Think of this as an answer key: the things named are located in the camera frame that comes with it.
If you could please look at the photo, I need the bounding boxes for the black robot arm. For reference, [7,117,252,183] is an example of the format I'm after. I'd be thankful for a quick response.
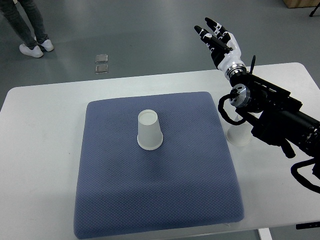
[194,18,320,193]

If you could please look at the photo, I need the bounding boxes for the black looped cable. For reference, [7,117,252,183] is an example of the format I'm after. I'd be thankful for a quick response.
[218,93,250,125]

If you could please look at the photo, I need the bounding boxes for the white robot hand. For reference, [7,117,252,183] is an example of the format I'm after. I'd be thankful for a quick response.
[194,17,244,71]

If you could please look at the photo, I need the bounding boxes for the person in grey jeans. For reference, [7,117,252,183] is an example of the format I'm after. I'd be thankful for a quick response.
[0,0,54,58]

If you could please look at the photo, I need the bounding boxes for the white paper cup on mat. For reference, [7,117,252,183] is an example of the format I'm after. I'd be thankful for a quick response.
[137,109,163,151]

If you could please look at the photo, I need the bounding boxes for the upper metal floor plate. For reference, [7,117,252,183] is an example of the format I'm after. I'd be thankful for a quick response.
[95,54,108,63]

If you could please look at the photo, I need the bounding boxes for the white paper cup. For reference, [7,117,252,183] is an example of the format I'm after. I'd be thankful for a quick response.
[137,109,163,151]
[226,122,252,147]

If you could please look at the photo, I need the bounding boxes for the cardboard box corner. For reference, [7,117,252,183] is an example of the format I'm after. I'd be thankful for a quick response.
[283,0,320,9]

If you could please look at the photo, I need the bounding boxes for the black table control panel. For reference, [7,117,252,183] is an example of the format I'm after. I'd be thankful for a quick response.
[295,221,320,230]

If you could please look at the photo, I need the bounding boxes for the black tripod leg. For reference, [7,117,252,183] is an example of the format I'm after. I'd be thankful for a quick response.
[309,3,320,17]

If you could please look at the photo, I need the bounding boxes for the blue textured cushion mat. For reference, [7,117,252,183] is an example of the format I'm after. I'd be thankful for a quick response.
[74,91,244,239]

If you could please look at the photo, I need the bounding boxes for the white table leg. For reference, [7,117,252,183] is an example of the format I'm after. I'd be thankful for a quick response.
[257,228,273,240]

